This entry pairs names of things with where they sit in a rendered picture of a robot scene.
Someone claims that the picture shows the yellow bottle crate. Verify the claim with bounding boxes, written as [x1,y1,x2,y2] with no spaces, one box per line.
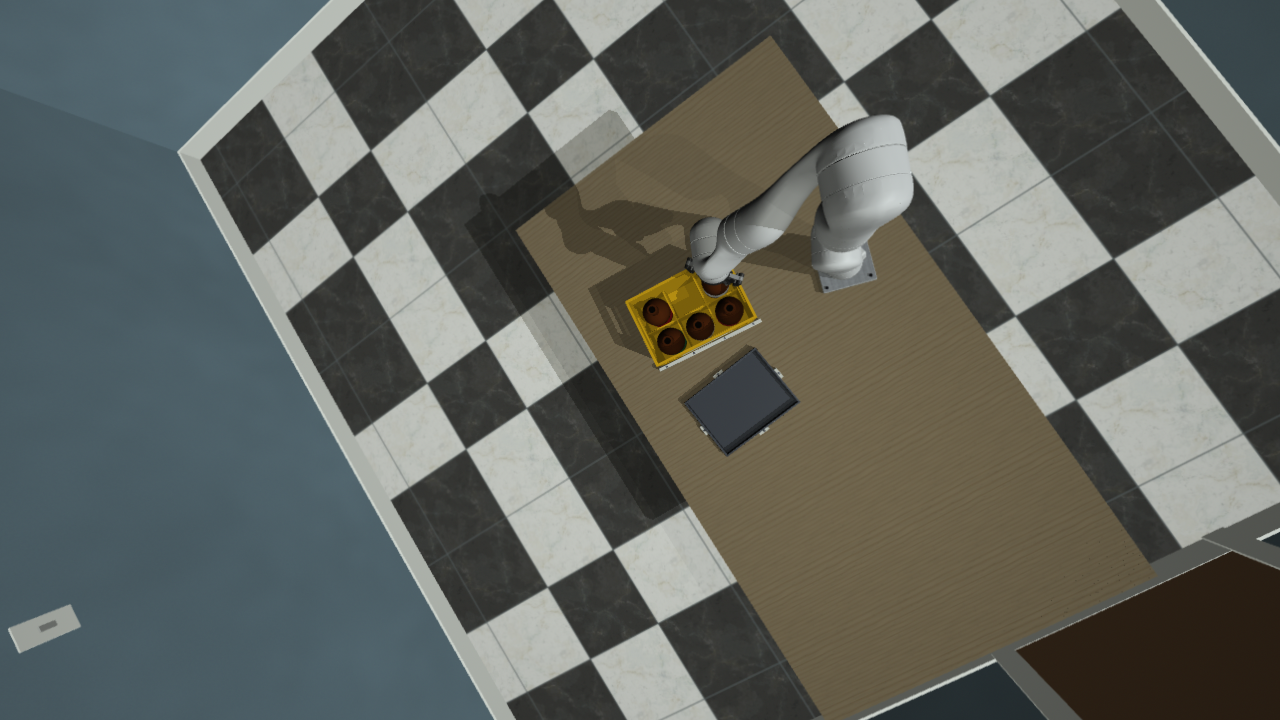
[625,269,755,366]

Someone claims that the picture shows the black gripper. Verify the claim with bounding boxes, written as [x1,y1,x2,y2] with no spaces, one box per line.
[685,258,745,287]

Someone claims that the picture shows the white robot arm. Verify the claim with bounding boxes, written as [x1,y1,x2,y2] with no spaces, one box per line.
[690,114,914,284]

